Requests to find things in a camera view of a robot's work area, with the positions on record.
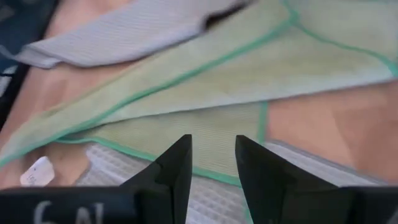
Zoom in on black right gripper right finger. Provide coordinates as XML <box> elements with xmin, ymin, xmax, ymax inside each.
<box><xmin>234</xmin><ymin>134</ymin><xmax>398</xmax><ymax>224</ymax></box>

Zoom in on grey waffle microfiber towel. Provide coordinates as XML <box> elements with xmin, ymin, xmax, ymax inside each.
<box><xmin>14</xmin><ymin>0</ymin><xmax>253</xmax><ymax>69</ymax></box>
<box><xmin>76</xmin><ymin>139</ymin><xmax>388</xmax><ymax>224</ymax></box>

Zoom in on pale green microfiber towel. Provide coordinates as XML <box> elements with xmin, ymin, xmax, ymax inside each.
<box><xmin>0</xmin><ymin>0</ymin><xmax>398</xmax><ymax>188</ymax></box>

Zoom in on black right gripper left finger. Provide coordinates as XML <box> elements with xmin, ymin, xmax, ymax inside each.
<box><xmin>0</xmin><ymin>134</ymin><xmax>193</xmax><ymax>224</ymax></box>

